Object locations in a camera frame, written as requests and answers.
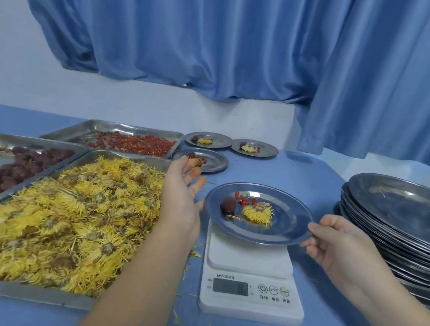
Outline wide blue curtain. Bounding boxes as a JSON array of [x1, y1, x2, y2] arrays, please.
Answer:
[[0, 0, 357, 116]]

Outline person's left forearm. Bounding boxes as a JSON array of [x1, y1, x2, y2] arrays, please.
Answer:
[[71, 215, 199, 326]]

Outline white digital kitchen scale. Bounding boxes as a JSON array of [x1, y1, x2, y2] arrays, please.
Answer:
[[196, 218, 315, 326]]

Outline narrow blue curtain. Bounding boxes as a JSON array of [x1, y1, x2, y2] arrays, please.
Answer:
[[296, 0, 430, 173]]

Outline round steel plate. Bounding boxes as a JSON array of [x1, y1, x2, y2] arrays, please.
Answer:
[[230, 137, 280, 161], [199, 177, 318, 251], [183, 129, 234, 152], [170, 145, 231, 177]]

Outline stack of steel plates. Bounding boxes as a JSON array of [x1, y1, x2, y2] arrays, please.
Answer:
[[322, 169, 430, 310]]

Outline person's right hand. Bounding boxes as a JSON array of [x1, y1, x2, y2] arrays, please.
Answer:
[[293, 210, 408, 313]]

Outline person's left hand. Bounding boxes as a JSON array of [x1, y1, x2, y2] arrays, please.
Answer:
[[154, 153, 210, 245]]

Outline pile of yellow chrysanthemums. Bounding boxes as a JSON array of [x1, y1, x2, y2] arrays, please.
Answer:
[[0, 142, 168, 304]]

